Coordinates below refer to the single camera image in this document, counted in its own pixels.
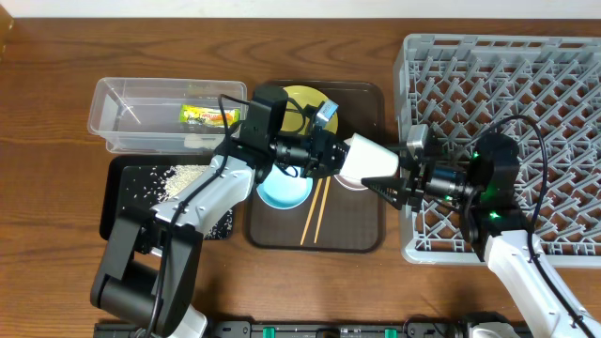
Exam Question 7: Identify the grey dishwasher rack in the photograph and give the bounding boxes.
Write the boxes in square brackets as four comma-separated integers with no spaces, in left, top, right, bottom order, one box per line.
[393,34,600,269]

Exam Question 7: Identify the right wooden chopstick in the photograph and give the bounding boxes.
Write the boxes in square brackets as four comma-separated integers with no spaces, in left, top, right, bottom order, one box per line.
[314,177,331,243]

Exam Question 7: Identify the yellow plate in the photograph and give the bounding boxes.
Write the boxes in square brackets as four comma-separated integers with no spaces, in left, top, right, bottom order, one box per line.
[281,85,339,133]

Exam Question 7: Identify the dark brown serving tray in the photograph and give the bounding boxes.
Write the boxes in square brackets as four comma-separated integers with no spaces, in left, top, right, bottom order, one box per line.
[243,80,386,254]

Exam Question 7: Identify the white tissue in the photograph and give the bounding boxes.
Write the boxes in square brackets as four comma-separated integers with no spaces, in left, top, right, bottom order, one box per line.
[184,134,224,151]

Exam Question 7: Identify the white rice pile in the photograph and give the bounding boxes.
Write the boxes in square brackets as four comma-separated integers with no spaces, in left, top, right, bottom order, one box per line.
[135,164,234,240]

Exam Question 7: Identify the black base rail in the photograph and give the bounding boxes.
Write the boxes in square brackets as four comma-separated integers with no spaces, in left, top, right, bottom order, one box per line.
[92,312,532,338]

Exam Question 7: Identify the green snack wrapper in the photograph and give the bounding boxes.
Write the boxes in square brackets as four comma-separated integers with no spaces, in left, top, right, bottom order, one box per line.
[179,104,241,128]

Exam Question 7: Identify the light blue bowl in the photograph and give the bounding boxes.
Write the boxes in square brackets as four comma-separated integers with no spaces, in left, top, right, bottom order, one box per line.
[256,165,313,209]

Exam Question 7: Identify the clear plastic bin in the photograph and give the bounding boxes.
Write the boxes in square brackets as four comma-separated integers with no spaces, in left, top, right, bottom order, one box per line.
[87,77,247,154]

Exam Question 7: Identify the black tray bin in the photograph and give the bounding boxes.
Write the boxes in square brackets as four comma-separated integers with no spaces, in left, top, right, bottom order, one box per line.
[100,155,210,240]

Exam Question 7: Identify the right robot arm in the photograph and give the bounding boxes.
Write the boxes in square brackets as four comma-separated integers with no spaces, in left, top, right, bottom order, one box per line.
[362,133,600,337]

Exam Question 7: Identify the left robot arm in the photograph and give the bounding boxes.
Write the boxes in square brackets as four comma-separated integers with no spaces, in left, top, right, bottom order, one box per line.
[90,84,349,337]

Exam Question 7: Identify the left wooden chopstick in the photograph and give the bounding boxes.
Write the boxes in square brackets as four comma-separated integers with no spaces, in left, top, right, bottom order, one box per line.
[300,178,323,246]

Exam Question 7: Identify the white green cup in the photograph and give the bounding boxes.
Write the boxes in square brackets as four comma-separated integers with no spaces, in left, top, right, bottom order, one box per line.
[339,133,399,181]

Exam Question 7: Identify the wooden chopstick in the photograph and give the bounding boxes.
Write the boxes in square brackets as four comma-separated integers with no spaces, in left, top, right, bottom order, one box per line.
[314,177,331,243]
[300,178,323,246]

